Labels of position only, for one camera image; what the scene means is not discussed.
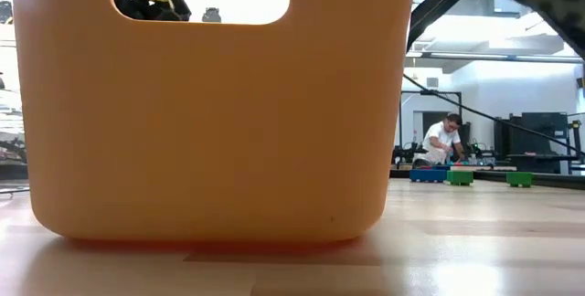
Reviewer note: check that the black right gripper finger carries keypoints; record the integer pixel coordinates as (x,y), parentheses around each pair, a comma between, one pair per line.
(434,10)

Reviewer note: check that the blue rectangular block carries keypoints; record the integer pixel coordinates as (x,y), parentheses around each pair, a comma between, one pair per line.
(427,176)

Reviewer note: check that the small green block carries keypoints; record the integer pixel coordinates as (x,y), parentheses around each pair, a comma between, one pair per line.
(460,177)
(519,179)

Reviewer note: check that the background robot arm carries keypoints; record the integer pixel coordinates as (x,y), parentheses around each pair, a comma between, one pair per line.
(404,154)
(477,151)

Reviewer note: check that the black ceiling fixture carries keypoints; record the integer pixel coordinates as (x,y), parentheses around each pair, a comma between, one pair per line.
(211,15)
(4,12)

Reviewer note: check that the horizontal ceiling pipe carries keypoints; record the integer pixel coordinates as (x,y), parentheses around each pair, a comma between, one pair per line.
(503,57)

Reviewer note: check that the person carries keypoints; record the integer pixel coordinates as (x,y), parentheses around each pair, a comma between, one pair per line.
(441,138)

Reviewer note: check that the orange plastic bin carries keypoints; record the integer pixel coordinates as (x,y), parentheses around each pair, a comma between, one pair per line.
(215,127)

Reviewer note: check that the black monitor stack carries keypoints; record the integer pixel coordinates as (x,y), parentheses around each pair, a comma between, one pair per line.
(544,131)

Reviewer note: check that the background wooden table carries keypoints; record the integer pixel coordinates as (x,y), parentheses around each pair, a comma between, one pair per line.
(484,168)

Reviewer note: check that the black background table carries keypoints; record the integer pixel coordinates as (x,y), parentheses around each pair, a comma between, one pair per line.
(541,162)

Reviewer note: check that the clear plastic bin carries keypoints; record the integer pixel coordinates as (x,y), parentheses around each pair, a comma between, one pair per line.
(11,190)

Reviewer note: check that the black gantry frame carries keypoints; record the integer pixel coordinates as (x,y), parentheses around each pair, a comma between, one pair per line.
(439,92)

